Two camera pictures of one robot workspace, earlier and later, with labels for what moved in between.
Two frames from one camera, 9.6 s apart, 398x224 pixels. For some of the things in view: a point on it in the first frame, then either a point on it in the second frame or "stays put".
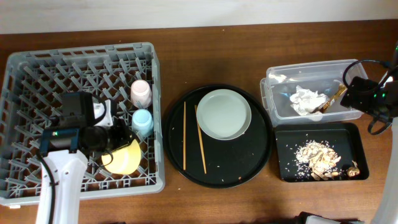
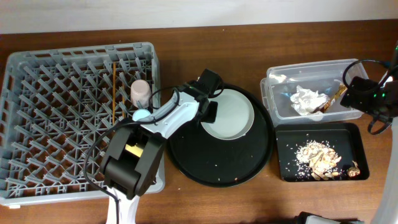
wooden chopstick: [200, 140] -> [123, 104]
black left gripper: [123, 137] -> [210, 111]
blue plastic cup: [142, 122] stays put
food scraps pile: [319, 158] stays put
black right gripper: [351, 94] stays put
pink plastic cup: [140, 94] stays put
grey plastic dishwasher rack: [33, 84] stays put
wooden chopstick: [185, 135] -> [114, 88]
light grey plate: [223, 114] stays put
